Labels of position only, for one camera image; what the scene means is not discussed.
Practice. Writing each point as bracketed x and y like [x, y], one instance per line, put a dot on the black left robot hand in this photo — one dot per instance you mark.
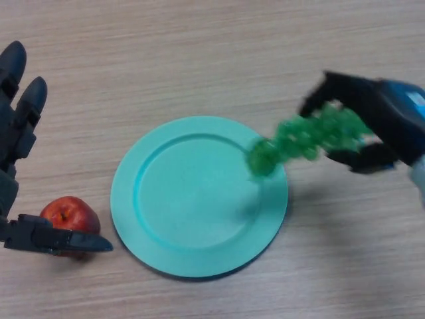
[10, 139]

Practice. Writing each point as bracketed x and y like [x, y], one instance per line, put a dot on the green grape bunch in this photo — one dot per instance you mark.
[299, 139]

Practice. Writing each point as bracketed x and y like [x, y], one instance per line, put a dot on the red apple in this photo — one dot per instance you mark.
[76, 212]

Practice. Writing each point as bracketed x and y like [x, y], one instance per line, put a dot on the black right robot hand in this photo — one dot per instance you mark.
[388, 113]

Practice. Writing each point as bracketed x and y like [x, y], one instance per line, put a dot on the green round plate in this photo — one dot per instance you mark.
[186, 206]

